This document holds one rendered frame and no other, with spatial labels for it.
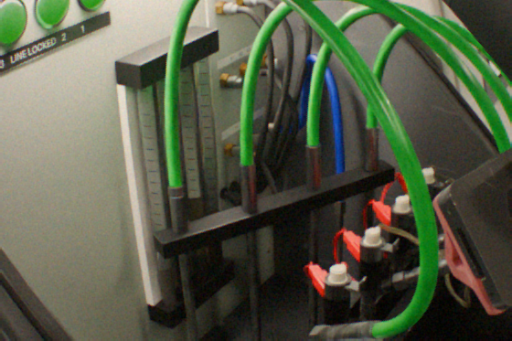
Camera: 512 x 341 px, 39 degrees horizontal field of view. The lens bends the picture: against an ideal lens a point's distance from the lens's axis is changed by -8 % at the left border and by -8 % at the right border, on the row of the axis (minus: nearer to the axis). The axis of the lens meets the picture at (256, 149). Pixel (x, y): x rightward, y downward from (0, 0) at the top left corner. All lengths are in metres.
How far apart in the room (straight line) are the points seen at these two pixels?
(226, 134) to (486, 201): 0.73
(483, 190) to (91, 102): 0.56
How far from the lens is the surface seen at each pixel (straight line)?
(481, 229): 0.34
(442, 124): 1.01
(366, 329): 0.62
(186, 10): 0.71
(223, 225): 0.88
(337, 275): 0.77
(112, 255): 0.92
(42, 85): 0.78
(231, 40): 1.02
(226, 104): 1.03
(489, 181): 0.35
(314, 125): 0.90
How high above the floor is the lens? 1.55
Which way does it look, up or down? 25 degrees down
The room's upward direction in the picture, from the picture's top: 3 degrees counter-clockwise
